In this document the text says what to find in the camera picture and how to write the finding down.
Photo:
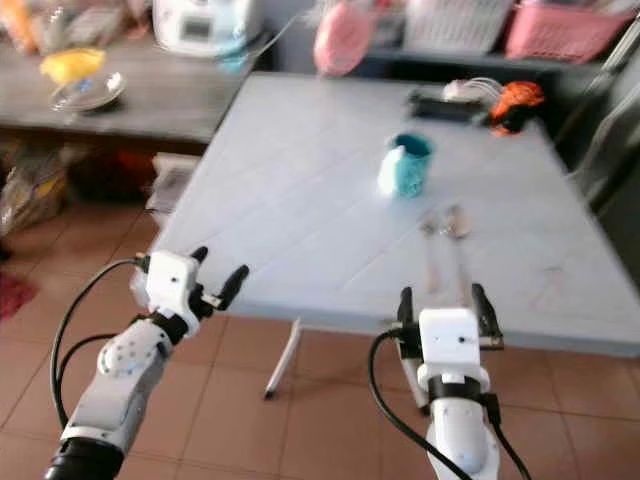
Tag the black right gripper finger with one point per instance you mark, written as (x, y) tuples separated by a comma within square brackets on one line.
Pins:
[(405, 306), (485, 306)]

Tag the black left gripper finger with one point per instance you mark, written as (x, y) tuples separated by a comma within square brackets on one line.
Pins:
[(199, 253), (235, 283)]

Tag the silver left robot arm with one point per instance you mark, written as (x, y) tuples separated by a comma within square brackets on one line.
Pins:
[(125, 385)]

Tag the white metal table leg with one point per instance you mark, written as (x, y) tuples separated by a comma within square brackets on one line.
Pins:
[(284, 358), (410, 385)]

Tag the white box on floor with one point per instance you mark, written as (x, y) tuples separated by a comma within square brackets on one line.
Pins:
[(172, 185)]

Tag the metal spoon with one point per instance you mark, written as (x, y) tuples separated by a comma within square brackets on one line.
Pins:
[(458, 222)]

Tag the red floor cloth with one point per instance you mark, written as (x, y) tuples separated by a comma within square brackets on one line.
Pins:
[(15, 297)]

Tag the teal ceramic mug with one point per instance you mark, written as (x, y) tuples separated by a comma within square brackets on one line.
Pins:
[(413, 167)]

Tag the crumpled plastic bag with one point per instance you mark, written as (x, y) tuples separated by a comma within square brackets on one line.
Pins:
[(30, 195)]

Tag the round steel plate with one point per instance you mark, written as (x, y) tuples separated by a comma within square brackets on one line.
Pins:
[(90, 94)]

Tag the orange and black object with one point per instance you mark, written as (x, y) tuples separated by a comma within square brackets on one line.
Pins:
[(518, 105)]

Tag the flat black device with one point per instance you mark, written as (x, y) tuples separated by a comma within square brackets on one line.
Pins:
[(445, 106)]

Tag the yellow plastic bowl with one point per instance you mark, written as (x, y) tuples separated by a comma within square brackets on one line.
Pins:
[(73, 66)]

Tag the white kitchen cooking machine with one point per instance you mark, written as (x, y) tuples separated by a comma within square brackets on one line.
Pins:
[(200, 25)]

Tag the round pink object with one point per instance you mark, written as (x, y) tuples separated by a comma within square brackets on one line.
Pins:
[(345, 40)]

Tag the white plastic basket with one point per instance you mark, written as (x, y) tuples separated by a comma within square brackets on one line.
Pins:
[(458, 24)]

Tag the pink plastic basket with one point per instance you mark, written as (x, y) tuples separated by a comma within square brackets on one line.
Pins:
[(565, 32)]

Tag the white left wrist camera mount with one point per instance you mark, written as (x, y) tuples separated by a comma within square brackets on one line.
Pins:
[(172, 282)]

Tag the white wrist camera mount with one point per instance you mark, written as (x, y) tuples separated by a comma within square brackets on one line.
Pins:
[(450, 345), (172, 282)]

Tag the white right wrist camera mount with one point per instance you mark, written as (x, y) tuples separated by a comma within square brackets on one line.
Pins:
[(450, 345)]

